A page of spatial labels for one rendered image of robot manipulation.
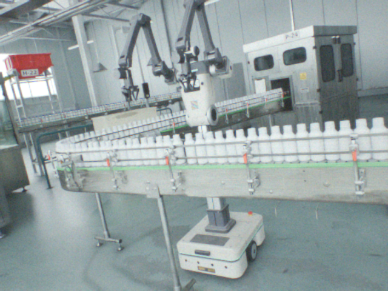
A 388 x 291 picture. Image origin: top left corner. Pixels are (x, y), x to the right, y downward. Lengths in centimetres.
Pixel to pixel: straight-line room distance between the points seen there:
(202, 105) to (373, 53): 1149
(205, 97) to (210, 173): 79
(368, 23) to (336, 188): 1217
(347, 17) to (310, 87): 857
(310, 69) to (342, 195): 378
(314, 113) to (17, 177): 546
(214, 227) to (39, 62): 661
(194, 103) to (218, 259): 115
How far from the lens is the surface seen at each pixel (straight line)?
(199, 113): 228
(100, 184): 218
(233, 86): 848
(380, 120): 141
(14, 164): 676
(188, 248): 246
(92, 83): 1241
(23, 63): 821
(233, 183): 158
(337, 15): 1357
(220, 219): 251
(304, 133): 145
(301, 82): 518
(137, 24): 227
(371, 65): 1341
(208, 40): 213
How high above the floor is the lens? 141
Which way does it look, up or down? 10 degrees down
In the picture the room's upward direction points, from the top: 10 degrees counter-clockwise
